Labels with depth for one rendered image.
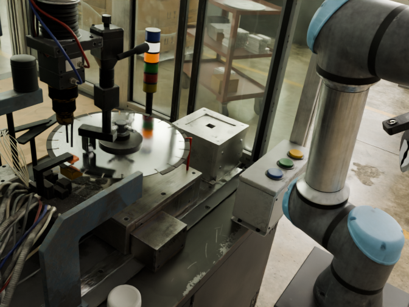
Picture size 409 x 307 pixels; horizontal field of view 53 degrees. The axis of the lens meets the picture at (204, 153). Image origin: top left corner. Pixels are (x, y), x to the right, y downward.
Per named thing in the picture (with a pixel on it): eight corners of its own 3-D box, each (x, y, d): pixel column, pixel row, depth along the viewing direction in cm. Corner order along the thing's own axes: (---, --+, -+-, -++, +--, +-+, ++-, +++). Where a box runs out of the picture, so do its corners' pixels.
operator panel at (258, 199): (274, 178, 135) (283, 138, 127) (305, 192, 130) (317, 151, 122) (230, 219, 114) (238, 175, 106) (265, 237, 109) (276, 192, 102)
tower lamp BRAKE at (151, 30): (151, 36, 124) (152, 27, 122) (163, 40, 122) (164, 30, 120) (141, 39, 120) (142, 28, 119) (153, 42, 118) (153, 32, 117)
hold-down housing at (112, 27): (111, 101, 94) (111, 10, 84) (123, 109, 92) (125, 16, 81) (89, 107, 91) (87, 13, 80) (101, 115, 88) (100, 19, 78)
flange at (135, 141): (131, 156, 98) (131, 147, 97) (89, 145, 100) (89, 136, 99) (149, 136, 107) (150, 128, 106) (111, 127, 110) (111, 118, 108)
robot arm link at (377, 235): (367, 300, 82) (391, 251, 75) (314, 257, 91) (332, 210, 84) (398, 276, 89) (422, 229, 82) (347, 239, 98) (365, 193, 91)
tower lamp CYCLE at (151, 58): (150, 57, 127) (151, 47, 125) (161, 61, 125) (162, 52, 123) (140, 60, 123) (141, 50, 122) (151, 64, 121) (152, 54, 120)
